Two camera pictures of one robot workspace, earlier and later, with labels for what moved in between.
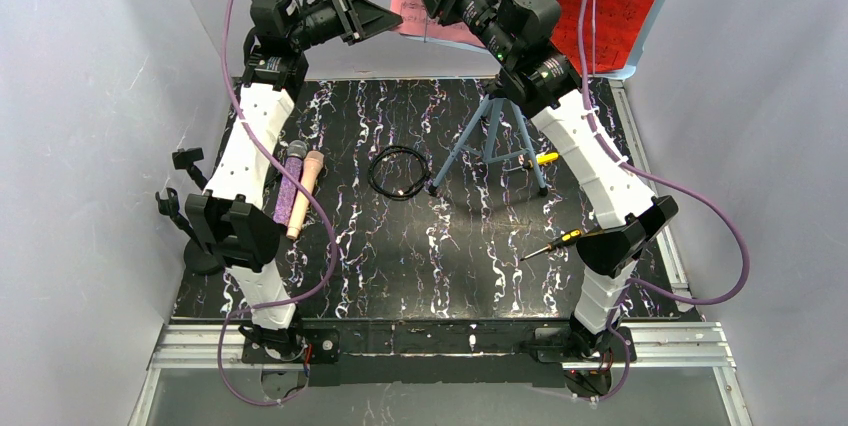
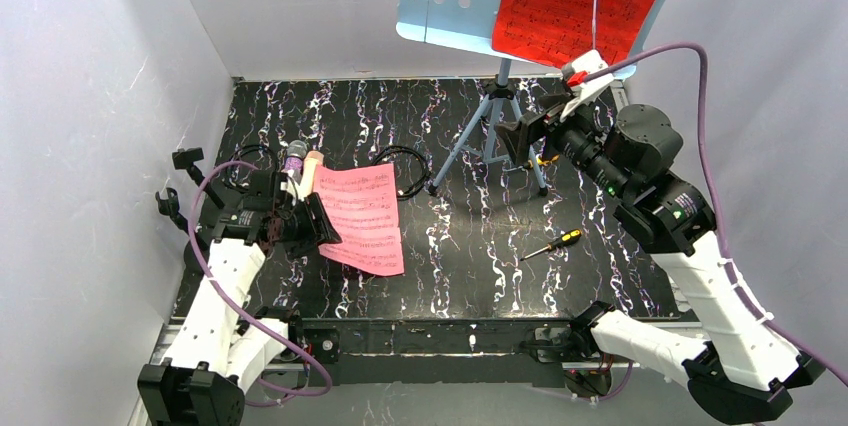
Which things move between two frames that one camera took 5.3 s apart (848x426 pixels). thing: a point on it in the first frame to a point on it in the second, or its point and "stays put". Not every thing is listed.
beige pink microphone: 310,167 stays put
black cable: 394,196 stays put
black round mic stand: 184,159 stays put
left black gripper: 344,11 to 291,221
